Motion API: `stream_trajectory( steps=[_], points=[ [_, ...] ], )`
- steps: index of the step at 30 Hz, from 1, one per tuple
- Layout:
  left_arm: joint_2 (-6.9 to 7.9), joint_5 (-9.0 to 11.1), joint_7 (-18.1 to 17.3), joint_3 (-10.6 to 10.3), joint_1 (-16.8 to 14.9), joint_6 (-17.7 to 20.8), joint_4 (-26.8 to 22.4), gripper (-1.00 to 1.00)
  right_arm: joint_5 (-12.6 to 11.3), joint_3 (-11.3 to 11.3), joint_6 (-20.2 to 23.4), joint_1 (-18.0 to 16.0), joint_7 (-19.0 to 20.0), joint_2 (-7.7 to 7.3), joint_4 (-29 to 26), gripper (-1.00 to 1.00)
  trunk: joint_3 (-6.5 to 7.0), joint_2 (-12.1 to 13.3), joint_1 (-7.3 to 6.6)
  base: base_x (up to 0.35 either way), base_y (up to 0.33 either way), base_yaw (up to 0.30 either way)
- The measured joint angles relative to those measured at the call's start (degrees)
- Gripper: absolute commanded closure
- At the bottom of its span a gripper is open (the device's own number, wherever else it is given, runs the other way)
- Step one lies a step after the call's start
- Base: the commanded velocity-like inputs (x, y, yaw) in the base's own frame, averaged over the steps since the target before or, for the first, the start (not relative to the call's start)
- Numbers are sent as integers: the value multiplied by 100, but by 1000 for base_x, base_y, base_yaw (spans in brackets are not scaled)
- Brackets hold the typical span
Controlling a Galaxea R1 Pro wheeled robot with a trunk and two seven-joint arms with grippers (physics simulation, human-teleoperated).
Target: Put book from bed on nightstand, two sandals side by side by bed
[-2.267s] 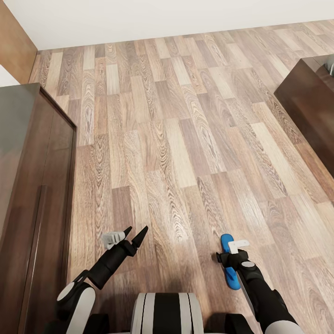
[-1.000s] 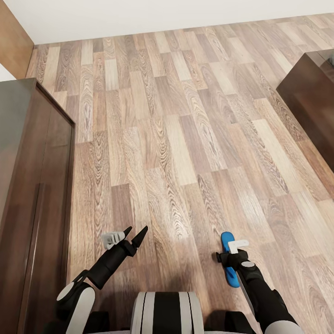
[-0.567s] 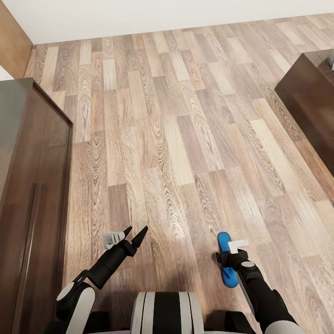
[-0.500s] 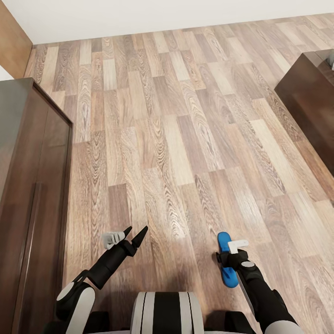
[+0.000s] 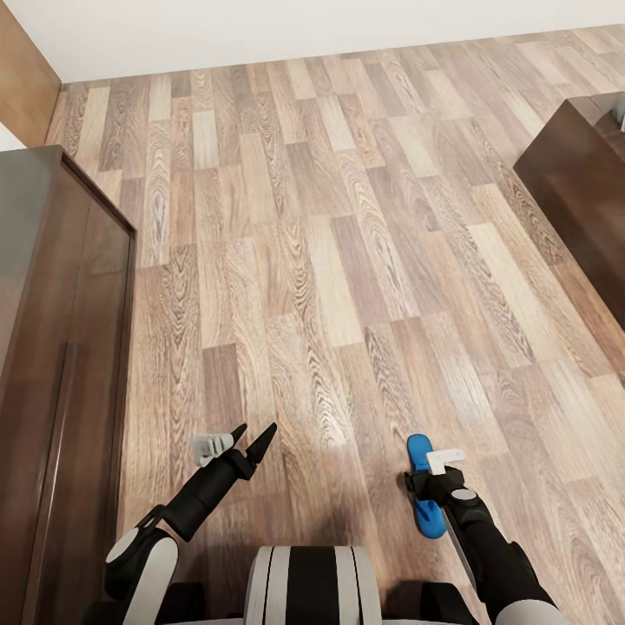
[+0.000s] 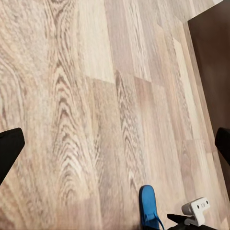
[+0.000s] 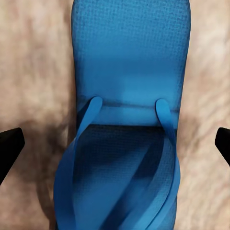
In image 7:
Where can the sandal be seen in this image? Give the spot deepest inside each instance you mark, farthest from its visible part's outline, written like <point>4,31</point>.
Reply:
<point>122,171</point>

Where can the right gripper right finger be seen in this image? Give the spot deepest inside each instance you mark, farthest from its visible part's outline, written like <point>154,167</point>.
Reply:
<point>222,142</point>

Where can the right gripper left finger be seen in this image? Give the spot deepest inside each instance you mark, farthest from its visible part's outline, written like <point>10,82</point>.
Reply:
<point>11,144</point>

